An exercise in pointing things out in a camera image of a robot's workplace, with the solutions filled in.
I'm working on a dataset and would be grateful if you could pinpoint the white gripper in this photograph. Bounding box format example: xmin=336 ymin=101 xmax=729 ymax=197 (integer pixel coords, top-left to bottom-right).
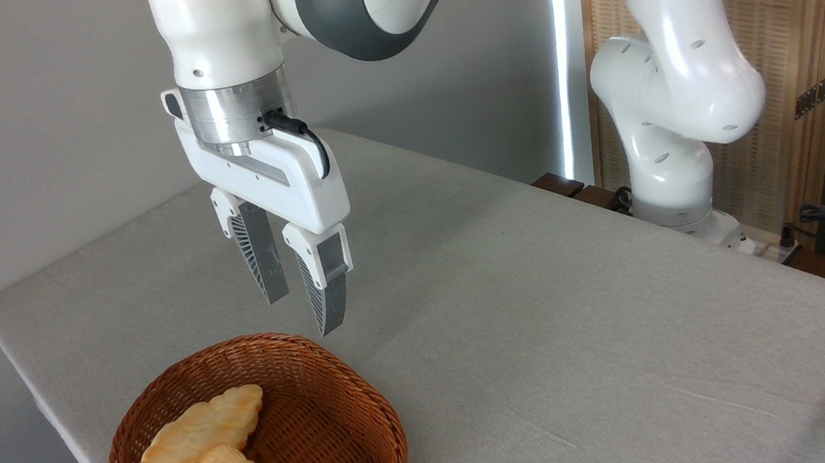
xmin=161 ymin=70 xmax=366 ymax=352

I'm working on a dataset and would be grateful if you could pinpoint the flat long bread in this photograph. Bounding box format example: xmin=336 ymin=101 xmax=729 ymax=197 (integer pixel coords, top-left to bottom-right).
xmin=116 ymin=383 xmax=272 ymax=463

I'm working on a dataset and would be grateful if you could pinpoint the brown wicker basket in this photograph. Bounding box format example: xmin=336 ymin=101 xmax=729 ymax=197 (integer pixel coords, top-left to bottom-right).
xmin=96 ymin=318 xmax=411 ymax=463

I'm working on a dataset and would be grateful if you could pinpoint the dark wooden block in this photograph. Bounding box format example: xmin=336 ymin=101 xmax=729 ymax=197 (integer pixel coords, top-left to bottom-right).
xmin=530 ymin=164 xmax=634 ymax=226

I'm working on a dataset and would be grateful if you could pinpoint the black power plug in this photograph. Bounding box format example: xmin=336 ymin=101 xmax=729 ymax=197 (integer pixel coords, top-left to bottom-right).
xmin=776 ymin=221 xmax=806 ymax=267

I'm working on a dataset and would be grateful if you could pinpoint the metal screen hinge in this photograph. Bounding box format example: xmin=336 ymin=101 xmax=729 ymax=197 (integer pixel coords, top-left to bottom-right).
xmin=789 ymin=69 xmax=825 ymax=120

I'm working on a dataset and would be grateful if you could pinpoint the wooden folding screen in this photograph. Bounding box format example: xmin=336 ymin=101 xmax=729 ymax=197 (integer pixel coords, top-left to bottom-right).
xmin=576 ymin=0 xmax=825 ymax=257

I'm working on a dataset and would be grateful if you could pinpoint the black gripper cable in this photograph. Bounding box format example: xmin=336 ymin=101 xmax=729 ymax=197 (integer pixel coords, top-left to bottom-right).
xmin=259 ymin=103 xmax=333 ymax=187

